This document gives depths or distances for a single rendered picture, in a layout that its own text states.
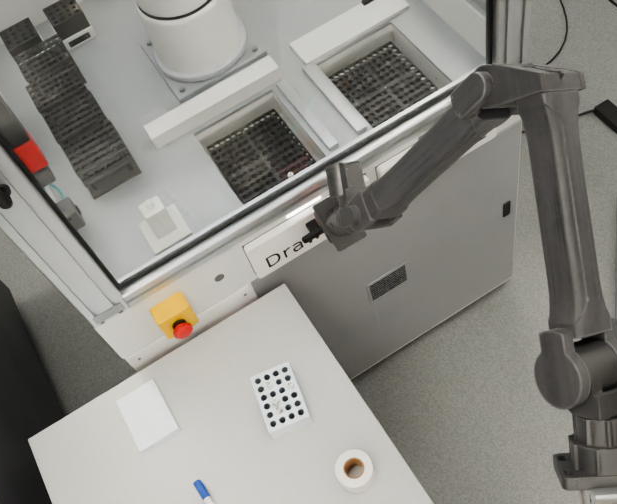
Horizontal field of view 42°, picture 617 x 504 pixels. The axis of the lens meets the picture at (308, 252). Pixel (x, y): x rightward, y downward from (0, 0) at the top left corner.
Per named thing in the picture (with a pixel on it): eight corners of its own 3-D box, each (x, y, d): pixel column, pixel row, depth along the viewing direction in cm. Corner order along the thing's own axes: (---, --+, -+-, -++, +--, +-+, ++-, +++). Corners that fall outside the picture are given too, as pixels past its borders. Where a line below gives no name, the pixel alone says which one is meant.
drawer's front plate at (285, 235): (376, 209, 171) (369, 178, 161) (259, 279, 167) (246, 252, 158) (371, 203, 172) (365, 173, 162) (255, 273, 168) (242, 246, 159)
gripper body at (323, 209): (339, 190, 154) (347, 186, 147) (365, 235, 155) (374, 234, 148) (310, 206, 153) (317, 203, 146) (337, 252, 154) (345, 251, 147)
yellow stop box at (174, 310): (201, 324, 161) (190, 308, 155) (170, 343, 161) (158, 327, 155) (191, 306, 164) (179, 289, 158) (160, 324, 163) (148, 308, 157)
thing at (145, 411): (181, 430, 159) (178, 428, 158) (142, 454, 158) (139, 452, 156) (155, 381, 166) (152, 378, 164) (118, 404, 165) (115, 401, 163)
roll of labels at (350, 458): (376, 492, 146) (374, 486, 142) (338, 494, 147) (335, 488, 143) (374, 454, 149) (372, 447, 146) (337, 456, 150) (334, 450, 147)
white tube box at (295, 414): (313, 422, 155) (309, 415, 151) (273, 439, 154) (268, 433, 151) (292, 368, 161) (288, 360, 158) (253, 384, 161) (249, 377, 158)
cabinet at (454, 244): (517, 286, 245) (530, 114, 178) (228, 470, 232) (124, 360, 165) (353, 103, 296) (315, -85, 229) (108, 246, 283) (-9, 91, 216)
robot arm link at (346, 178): (355, 225, 134) (397, 219, 138) (344, 156, 134) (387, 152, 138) (320, 232, 144) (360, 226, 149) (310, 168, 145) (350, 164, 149)
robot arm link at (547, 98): (533, 41, 94) (591, 41, 99) (458, 71, 106) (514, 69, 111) (586, 414, 95) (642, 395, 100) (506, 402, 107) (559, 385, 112)
